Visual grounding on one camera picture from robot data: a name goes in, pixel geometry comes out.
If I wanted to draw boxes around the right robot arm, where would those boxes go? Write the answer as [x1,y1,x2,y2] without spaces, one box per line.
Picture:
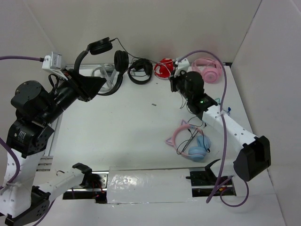
[169,70,271,182]

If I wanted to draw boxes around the red white headphones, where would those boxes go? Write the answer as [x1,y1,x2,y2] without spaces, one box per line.
[154,58,174,80]

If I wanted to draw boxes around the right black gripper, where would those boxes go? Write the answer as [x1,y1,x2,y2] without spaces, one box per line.
[168,68,192,102]

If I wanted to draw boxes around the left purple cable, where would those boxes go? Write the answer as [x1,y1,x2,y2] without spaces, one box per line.
[0,55,76,222]

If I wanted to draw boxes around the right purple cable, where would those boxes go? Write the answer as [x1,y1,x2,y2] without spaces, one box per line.
[181,49,250,208]

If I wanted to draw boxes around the black wrapped headphones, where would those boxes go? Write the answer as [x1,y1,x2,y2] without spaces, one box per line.
[127,58,153,85]

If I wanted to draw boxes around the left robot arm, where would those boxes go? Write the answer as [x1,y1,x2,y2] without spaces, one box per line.
[0,70,106,226]

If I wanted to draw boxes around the black wired headphones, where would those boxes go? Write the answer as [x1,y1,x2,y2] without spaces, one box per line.
[74,36,207,129]

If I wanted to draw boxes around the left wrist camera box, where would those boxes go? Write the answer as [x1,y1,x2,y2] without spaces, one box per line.
[42,52,67,80]

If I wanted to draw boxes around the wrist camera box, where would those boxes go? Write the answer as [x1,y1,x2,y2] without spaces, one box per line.
[42,52,67,80]
[174,58,190,77]

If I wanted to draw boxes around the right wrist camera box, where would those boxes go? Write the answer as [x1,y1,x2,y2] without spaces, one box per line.
[174,58,190,77]

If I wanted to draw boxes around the pink blue cat-ear headphones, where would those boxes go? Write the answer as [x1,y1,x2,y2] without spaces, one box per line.
[165,120,211,162]

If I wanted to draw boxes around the teal headphones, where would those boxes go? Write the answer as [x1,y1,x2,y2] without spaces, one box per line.
[215,97,231,116]

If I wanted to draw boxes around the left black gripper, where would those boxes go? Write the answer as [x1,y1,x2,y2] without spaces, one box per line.
[41,68,107,124]

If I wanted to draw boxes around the grey white headphones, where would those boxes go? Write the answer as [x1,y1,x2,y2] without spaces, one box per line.
[90,64,117,93]

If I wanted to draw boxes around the purple cable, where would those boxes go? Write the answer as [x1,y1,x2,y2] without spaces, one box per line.
[181,49,250,208]
[0,55,76,222]

